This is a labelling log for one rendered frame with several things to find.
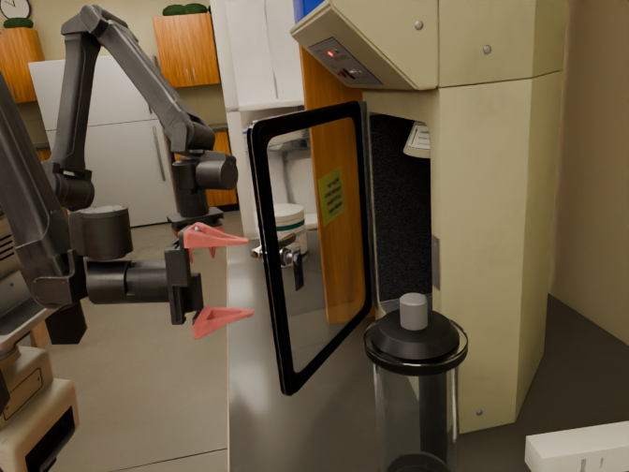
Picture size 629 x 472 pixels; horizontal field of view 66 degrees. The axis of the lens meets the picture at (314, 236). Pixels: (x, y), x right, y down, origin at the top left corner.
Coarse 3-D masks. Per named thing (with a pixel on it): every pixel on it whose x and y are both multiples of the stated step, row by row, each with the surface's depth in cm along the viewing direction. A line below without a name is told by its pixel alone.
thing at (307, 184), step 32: (320, 128) 72; (352, 128) 80; (288, 160) 65; (320, 160) 72; (352, 160) 81; (256, 192) 60; (288, 192) 66; (320, 192) 73; (352, 192) 82; (288, 224) 66; (320, 224) 74; (352, 224) 84; (320, 256) 75; (352, 256) 85; (288, 288) 68; (320, 288) 76; (352, 288) 86; (288, 320) 69; (320, 320) 77
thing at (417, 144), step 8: (416, 128) 68; (424, 128) 66; (416, 136) 67; (424, 136) 65; (408, 144) 69; (416, 144) 67; (424, 144) 65; (408, 152) 68; (416, 152) 66; (424, 152) 65
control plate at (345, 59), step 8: (328, 40) 61; (336, 40) 58; (312, 48) 73; (320, 48) 69; (328, 48) 65; (336, 48) 61; (344, 48) 59; (320, 56) 74; (328, 56) 70; (336, 56) 66; (344, 56) 62; (352, 56) 59; (328, 64) 75; (336, 64) 70; (344, 64) 66; (352, 64) 63; (360, 64) 60; (368, 72) 61; (344, 80) 77; (352, 80) 72; (360, 80) 68; (368, 80) 64; (376, 80) 61
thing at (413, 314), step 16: (400, 304) 50; (416, 304) 48; (384, 320) 52; (400, 320) 51; (416, 320) 49; (432, 320) 51; (448, 320) 51; (384, 336) 49; (400, 336) 48; (416, 336) 48; (432, 336) 48; (448, 336) 48; (400, 352) 47; (416, 352) 47; (432, 352) 47
